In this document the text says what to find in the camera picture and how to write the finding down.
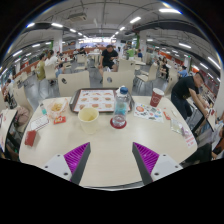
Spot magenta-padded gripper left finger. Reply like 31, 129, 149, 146
40, 141, 92, 186

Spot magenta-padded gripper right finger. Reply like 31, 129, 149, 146
131, 141, 184, 186

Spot clear water bottle blue cap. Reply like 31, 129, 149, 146
112, 85, 131, 128

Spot cream paper cup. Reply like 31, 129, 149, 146
77, 106, 100, 135

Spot clear plastic wrapper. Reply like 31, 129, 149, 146
170, 118, 188, 136

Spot colourful printed leaflet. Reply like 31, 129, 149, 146
133, 102, 165, 124

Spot white notice red text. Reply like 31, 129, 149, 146
184, 133, 198, 148

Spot flat round red coaster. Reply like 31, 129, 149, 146
109, 117, 128, 130

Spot clear plastic bag of fries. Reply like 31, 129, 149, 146
46, 97, 70, 120

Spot red paper cup white lid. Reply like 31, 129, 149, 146
149, 87, 165, 108

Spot printed paper tray liner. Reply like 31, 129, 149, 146
73, 89, 132, 113

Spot beige neighbouring table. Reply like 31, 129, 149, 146
189, 106, 216, 133
0, 108, 18, 153

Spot pink bag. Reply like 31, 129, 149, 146
14, 105, 31, 128

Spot beige chair with round hole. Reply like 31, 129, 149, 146
57, 70, 91, 98
102, 69, 136, 95

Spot group of beige chairs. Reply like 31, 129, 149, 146
13, 53, 178, 98

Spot ceiling air conditioner unit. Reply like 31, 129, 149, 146
67, 13, 88, 23

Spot ceiling strip lights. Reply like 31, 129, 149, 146
3, 6, 224, 83

